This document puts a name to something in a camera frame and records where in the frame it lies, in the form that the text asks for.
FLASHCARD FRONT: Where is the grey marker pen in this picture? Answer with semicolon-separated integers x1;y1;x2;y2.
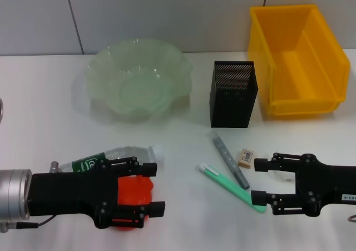
207;131;250;190

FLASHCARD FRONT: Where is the yellow plastic bin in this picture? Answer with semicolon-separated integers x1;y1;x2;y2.
248;3;350;120

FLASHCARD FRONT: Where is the tan eraser with barcode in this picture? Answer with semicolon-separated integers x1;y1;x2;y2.
238;148;256;169

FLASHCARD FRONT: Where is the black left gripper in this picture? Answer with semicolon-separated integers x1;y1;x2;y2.
30;156;166;230

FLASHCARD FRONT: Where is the clear green-label water bottle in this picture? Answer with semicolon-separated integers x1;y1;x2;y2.
57;144;165;176

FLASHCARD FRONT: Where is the green glass fruit bowl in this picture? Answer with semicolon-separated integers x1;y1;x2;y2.
85;38;193;122

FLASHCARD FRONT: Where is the black mesh pen holder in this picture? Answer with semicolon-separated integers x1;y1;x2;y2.
210;61;259;129

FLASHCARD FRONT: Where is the mint green pen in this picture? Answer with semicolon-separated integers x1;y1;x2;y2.
198;163;267;214

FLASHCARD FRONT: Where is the red-orange toy orange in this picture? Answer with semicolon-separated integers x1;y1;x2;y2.
112;174;155;232

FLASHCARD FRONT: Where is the white paper ball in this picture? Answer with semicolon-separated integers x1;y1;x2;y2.
271;169;297;184

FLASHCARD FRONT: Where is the grey left arm cable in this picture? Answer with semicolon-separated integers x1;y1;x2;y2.
0;216;56;233

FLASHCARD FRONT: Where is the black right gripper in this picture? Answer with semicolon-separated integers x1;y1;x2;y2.
251;152;356;217

